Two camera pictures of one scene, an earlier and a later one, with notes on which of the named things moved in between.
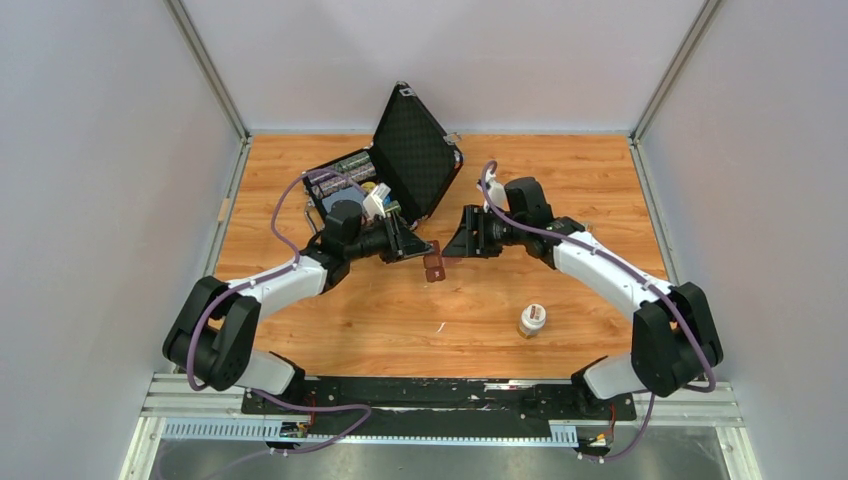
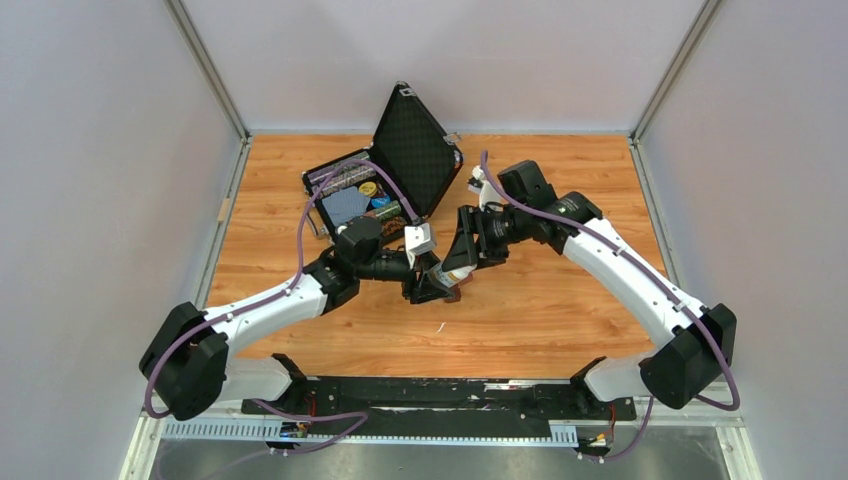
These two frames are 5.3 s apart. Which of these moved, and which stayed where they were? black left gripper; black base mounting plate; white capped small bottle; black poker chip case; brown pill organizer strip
Moved: white capped small bottle; black left gripper; brown pill organizer strip
Stayed: black base mounting plate; black poker chip case
